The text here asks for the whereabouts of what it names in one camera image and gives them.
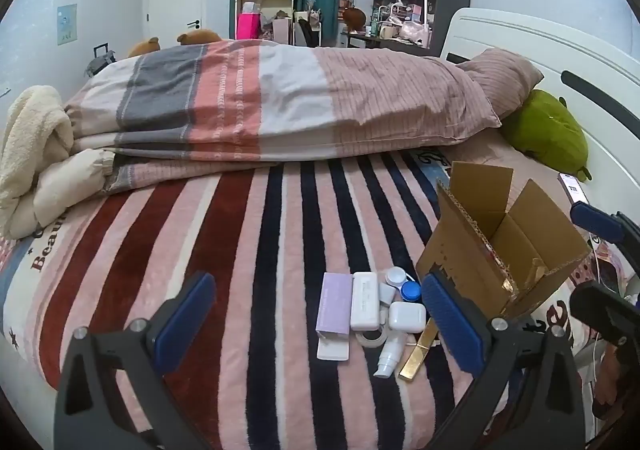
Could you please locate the green plush toy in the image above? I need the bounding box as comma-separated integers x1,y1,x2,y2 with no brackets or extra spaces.
500,89,593,181

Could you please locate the bright pink box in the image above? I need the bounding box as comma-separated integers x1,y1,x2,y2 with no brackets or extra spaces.
237,12,262,40

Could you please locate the white bed headboard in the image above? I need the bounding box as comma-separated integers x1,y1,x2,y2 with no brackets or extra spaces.
440,7,640,211

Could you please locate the striped fleece blanket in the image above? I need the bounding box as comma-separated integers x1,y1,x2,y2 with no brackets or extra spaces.
0,150,640,450

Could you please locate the white tube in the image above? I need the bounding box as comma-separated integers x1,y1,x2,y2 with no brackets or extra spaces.
374,330,410,378

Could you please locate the blue wall poster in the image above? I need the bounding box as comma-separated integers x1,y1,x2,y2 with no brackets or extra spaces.
56,4,78,46

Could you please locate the white flat card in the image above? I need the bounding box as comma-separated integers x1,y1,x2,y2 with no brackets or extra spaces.
316,332,351,362

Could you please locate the cream padded quilt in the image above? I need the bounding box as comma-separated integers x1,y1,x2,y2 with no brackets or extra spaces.
10,148,118,240

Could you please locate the pink striped pillow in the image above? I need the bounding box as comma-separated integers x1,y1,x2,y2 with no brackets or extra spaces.
455,48,545,118

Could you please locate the white and blue contact lens case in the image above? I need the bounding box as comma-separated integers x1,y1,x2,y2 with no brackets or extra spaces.
384,267,423,303

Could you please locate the white rectangular case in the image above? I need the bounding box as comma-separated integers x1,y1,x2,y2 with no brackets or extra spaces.
350,272,381,331

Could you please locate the white cable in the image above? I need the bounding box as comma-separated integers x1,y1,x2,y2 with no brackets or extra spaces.
590,232,617,361

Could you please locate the cream fleece blanket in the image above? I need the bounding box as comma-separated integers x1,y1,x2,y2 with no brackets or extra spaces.
0,85,76,213

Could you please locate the folded pink grey striped quilt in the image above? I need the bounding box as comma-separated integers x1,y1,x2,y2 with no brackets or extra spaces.
64,41,502,181

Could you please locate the brown cardboard box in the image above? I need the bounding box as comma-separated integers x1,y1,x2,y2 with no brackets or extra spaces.
415,161,592,321

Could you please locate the brown teddy bear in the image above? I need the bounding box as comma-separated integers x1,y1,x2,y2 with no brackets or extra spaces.
127,36,162,58
176,29,223,47

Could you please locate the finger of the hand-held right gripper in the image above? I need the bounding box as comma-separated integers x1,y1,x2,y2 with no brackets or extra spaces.
570,280,640,346
570,203,640,251

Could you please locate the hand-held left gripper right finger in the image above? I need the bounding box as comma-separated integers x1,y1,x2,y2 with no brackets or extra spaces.
421,271,587,450

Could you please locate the gold metal clip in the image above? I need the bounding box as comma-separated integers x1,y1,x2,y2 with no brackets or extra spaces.
397,317,438,381

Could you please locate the clear tape roll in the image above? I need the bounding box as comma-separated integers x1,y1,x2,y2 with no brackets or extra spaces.
355,327,388,347

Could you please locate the cluttered desk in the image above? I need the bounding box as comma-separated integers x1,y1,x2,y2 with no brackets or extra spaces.
345,30,433,51

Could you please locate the dark suitcase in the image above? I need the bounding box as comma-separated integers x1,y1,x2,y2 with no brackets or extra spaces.
82,44,118,78

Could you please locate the white earbuds case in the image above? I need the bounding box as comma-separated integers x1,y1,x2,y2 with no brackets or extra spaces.
388,301,427,332

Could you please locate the purple rectangular box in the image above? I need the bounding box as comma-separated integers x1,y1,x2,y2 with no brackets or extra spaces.
316,273,355,335

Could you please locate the smartphone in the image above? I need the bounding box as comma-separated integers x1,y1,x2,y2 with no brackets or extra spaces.
557,172,591,206

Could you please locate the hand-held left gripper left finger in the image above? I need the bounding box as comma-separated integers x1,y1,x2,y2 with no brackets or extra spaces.
53,271,218,450

